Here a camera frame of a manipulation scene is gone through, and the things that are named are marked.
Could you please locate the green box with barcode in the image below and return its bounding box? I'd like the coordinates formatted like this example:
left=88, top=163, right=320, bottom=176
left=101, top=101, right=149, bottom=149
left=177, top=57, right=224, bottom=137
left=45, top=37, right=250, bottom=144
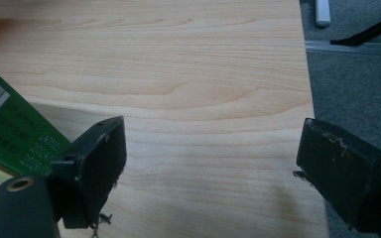
left=0, top=59, right=72, bottom=181

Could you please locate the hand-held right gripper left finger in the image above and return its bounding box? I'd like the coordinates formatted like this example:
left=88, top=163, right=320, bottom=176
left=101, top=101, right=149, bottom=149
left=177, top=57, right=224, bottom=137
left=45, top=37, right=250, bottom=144
left=46, top=115, right=128, bottom=230

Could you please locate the black stand leg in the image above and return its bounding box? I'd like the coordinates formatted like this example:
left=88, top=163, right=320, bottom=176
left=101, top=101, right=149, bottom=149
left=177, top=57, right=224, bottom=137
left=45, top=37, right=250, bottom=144
left=329, top=11, right=381, bottom=48

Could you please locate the white cylindrical leg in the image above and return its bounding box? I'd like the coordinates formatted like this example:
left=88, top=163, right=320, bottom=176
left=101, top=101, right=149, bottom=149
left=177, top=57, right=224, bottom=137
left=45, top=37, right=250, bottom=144
left=315, top=0, right=331, bottom=29

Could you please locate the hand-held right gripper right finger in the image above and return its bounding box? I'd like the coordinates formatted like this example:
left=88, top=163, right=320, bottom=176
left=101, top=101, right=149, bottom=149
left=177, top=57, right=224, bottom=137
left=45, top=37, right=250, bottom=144
left=293, top=117, right=381, bottom=234

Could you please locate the metal floor rail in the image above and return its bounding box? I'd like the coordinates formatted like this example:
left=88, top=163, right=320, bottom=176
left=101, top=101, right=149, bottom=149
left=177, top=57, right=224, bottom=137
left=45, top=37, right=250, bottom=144
left=305, top=40, right=381, bottom=57

